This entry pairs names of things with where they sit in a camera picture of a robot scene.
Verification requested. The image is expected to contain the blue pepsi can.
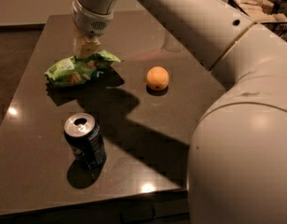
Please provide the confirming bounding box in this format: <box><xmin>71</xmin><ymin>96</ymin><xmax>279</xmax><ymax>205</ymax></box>
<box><xmin>64</xmin><ymin>113</ymin><xmax>106</xmax><ymax>169</ymax></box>

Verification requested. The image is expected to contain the black wire napkin basket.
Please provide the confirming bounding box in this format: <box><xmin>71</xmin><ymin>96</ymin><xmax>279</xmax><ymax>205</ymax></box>
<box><xmin>228</xmin><ymin>0</ymin><xmax>287</xmax><ymax>41</ymax></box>

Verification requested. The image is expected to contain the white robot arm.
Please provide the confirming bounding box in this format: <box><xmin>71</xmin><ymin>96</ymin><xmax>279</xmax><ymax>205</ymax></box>
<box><xmin>73</xmin><ymin>0</ymin><xmax>287</xmax><ymax>224</ymax></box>

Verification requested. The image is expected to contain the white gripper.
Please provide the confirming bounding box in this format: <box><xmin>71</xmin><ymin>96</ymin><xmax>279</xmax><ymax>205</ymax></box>
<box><xmin>72</xmin><ymin>0</ymin><xmax>114</xmax><ymax>59</ymax></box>

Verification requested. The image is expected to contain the orange fruit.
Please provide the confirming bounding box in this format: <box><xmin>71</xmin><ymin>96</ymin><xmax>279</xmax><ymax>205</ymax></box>
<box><xmin>146</xmin><ymin>66</ymin><xmax>170</xmax><ymax>91</ymax></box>

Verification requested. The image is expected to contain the green rice chip bag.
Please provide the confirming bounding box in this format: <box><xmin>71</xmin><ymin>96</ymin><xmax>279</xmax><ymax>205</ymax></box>
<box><xmin>45</xmin><ymin>50</ymin><xmax>121</xmax><ymax>88</ymax></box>

